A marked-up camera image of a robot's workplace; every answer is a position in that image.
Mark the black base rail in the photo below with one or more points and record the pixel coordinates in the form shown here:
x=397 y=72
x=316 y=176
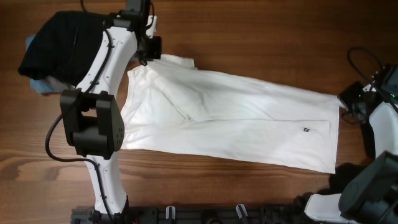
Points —
x=203 y=215

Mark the dark object at right edge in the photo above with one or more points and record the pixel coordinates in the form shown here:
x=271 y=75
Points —
x=344 y=174

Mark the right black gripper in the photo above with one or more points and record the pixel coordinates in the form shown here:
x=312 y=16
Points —
x=345 y=96

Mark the black folded garment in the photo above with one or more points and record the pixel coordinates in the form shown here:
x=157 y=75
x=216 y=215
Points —
x=64 y=48

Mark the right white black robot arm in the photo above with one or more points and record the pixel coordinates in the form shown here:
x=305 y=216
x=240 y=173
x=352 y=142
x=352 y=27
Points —
x=367 y=195

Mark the grey folded garment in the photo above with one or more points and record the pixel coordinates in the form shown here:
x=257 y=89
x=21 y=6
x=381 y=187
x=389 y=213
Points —
x=57 y=86

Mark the white t-shirt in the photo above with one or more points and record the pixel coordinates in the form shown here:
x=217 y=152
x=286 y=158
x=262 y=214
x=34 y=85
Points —
x=172 y=106

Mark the light blue folded cloth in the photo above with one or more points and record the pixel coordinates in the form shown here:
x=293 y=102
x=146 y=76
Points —
x=44 y=86

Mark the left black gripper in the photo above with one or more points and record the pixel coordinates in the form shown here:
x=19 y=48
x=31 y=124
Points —
x=156 y=53

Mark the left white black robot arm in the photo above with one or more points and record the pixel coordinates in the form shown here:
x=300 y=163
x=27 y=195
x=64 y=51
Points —
x=91 y=118

